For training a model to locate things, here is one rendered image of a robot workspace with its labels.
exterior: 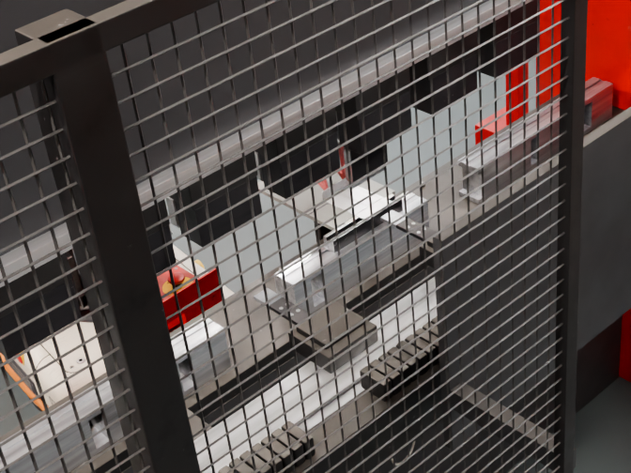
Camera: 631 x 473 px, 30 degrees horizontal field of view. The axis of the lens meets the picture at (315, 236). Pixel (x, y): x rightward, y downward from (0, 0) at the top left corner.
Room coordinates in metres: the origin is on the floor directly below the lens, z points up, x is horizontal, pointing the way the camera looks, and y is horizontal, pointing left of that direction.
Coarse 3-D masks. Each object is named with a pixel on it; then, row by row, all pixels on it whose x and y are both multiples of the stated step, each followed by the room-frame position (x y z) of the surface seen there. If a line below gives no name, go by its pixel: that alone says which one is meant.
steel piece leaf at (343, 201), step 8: (336, 184) 2.14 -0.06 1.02; (344, 184) 2.15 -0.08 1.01; (328, 192) 2.12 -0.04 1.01; (344, 192) 2.13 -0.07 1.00; (352, 192) 2.12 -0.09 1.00; (360, 192) 2.12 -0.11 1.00; (336, 200) 2.10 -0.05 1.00; (344, 200) 2.10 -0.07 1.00; (360, 200) 2.09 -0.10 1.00; (368, 200) 2.09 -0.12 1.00; (376, 200) 2.08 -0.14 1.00; (344, 208) 2.07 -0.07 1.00; (360, 208) 2.06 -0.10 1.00
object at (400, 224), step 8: (384, 216) 2.01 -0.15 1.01; (392, 216) 2.01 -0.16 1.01; (400, 216) 2.01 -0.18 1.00; (392, 224) 1.99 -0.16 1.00; (400, 224) 1.98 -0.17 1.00; (408, 224) 1.97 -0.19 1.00; (416, 224) 1.97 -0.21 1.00; (416, 232) 1.94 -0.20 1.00; (424, 232) 1.94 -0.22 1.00; (432, 232) 1.94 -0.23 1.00; (432, 240) 1.87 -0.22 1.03; (432, 248) 1.86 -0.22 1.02; (432, 264) 1.84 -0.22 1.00
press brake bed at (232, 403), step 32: (416, 288) 2.03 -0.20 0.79; (608, 352) 2.49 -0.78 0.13; (256, 384) 1.75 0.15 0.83; (544, 384) 2.31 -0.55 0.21; (576, 384) 2.40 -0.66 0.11; (608, 384) 2.50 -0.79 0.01; (544, 416) 2.31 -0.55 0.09; (416, 448) 2.01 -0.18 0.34; (480, 448) 2.15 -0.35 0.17; (512, 448) 2.23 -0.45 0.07
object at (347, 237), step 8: (392, 200) 2.09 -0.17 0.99; (400, 200) 2.08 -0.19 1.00; (392, 208) 2.06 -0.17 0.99; (400, 208) 2.08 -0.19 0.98; (376, 216) 2.03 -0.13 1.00; (344, 224) 2.01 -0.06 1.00; (352, 224) 2.02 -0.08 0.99; (360, 224) 2.00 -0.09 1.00; (368, 224) 2.02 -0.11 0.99; (376, 224) 2.03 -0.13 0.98; (352, 232) 1.99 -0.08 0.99; (360, 232) 2.00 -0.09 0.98; (328, 240) 1.97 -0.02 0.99; (344, 240) 1.97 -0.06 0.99; (352, 240) 1.99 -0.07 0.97; (328, 248) 1.97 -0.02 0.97; (336, 248) 1.96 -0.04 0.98
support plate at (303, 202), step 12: (336, 180) 2.18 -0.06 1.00; (372, 180) 2.17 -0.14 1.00; (264, 192) 2.18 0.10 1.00; (384, 192) 2.11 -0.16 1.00; (288, 204) 2.11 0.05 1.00; (300, 204) 2.11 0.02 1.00; (312, 204) 2.10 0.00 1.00; (324, 204) 2.10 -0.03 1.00; (312, 216) 2.06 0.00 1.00; (324, 216) 2.05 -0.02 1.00; (348, 216) 2.04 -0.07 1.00
